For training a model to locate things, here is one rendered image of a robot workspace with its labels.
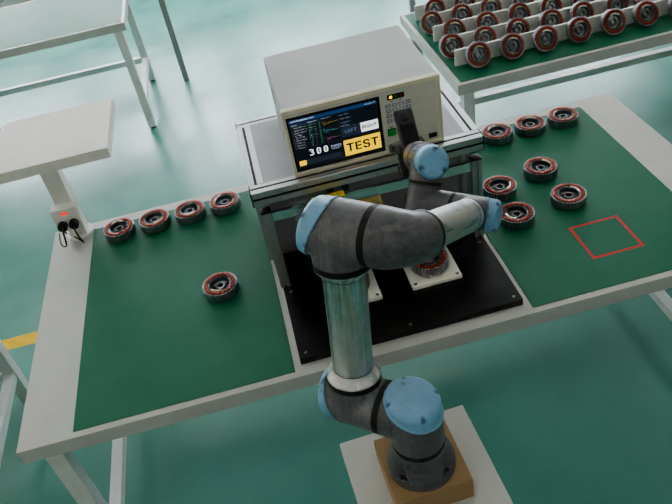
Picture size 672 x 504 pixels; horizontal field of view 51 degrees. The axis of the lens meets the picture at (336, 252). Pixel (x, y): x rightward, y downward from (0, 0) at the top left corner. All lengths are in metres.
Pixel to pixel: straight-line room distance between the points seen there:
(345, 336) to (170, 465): 1.56
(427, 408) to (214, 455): 1.48
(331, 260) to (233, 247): 1.16
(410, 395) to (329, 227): 0.41
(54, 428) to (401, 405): 1.03
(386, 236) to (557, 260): 1.05
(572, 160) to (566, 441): 0.98
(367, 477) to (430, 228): 0.69
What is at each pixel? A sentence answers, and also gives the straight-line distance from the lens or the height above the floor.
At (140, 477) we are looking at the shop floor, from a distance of 2.86.
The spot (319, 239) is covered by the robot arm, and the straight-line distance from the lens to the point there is 1.25.
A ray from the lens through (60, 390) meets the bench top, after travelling 2.18.
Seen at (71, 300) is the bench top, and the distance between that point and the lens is 2.46.
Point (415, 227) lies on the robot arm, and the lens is 1.22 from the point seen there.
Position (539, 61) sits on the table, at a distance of 3.29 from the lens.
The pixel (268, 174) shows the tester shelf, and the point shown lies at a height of 1.11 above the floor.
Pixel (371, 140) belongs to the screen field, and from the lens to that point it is 1.98.
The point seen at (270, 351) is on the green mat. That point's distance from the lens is 2.01.
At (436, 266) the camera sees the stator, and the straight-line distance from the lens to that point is 2.06.
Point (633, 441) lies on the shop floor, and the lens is 2.71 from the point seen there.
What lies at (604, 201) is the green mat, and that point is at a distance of 2.42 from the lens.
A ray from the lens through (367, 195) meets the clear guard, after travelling 1.95.
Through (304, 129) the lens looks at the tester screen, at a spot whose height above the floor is 1.26.
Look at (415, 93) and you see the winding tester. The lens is 1.95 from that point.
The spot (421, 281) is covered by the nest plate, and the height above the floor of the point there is 0.78.
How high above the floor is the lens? 2.18
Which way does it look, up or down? 39 degrees down
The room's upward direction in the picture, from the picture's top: 12 degrees counter-clockwise
